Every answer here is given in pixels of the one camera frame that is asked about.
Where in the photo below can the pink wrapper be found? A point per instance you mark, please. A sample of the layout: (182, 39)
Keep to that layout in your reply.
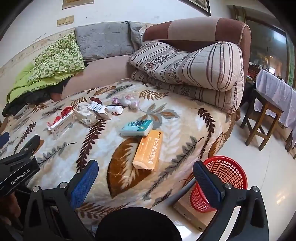
(134, 105)
(115, 100)

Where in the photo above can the white glove green cuff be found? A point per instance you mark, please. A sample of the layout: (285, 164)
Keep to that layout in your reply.
(85, 115)

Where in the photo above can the glass door green frame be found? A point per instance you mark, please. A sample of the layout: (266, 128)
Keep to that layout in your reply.
(268, 41)

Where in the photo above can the green checked quilt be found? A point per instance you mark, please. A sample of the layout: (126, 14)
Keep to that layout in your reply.
(57, 60)

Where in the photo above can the red foil wrapper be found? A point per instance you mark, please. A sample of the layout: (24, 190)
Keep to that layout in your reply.
(67, 110)

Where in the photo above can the red plastic basket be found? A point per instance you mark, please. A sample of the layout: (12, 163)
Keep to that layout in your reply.
(231, 171)

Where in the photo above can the black clothing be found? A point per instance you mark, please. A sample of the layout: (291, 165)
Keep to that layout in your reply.
(20, 102)

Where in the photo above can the white spray bottle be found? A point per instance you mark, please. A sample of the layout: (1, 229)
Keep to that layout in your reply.
(114, 109)

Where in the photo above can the orange cardboard box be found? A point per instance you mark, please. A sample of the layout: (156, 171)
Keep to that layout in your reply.
(148, 150)

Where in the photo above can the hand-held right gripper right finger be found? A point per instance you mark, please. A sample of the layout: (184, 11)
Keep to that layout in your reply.
(207, 185)

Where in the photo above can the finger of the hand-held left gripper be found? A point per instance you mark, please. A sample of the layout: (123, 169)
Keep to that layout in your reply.
(27, 146)
(4, 139)

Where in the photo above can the teal tissue pack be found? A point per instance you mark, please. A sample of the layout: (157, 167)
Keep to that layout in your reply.
(136, 128)

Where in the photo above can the leaf print blanket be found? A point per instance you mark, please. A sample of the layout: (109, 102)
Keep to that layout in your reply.
(185, 129)

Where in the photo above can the clear plastic bag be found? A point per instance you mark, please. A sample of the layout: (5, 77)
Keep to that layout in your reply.
(124, 100)

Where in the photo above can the wooden stool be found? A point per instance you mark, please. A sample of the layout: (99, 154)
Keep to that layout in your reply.
(261, 115)
(291, 144)

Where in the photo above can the white and red medicine box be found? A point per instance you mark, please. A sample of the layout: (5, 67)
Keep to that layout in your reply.
(61, 126)

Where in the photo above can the framed wall picture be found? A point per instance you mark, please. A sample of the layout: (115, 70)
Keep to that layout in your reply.
(201, 5)

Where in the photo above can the pale purple tablecloth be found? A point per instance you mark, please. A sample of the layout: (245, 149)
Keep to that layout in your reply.
(275, 97)

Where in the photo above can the brown fabric sofa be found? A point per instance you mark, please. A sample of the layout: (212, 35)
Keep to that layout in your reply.
(208, 30)

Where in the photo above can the striped floral quilt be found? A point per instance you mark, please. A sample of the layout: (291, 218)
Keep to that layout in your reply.
(196, 69)

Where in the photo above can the brown cardboard sheet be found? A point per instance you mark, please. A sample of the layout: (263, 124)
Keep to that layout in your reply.
(194, 215)

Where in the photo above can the grey quilted pillow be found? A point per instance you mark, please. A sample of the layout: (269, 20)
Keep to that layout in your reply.
(104, 39)

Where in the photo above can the dark red snack wrapper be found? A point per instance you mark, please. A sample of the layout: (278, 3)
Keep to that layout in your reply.
(95, 100)

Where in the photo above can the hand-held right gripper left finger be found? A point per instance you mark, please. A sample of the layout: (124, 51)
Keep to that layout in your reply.
(84, 183)

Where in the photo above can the beige wall switch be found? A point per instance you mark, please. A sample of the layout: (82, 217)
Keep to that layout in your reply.
(69, 20)
(61, 22)

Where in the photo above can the blue and white medicine box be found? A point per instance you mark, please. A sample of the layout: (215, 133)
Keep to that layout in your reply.
(97, 107)

